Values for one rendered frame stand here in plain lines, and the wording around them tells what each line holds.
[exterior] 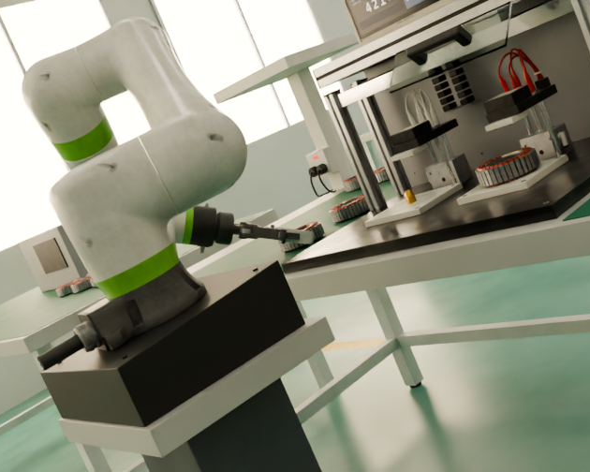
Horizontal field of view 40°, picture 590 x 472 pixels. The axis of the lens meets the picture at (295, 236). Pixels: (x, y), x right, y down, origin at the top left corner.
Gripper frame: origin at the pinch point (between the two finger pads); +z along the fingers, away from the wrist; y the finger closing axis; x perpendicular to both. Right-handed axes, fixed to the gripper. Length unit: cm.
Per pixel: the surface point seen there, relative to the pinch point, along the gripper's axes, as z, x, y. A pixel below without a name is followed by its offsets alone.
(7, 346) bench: -71, -45, -79
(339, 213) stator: 10.5, 6.4, -5.0
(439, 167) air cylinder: 22.2, 18.2, 26.8
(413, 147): 13.9, 21.0, 32.0
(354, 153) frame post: 7.4, 20.1, 12.6
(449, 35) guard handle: 4, 35, 70
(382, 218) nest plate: 8.3, 5.9, 34.1
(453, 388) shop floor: 73, -47, -63
